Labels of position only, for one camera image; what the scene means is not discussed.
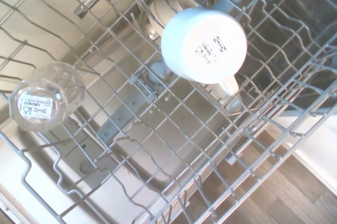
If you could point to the built-in dishwasher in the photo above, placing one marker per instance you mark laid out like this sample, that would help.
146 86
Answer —
39 182

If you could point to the white ceramic mug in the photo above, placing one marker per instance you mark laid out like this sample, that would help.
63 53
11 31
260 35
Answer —
200 48

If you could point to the clear drinking glass with label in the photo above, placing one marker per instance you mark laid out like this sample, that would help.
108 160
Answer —
44 97

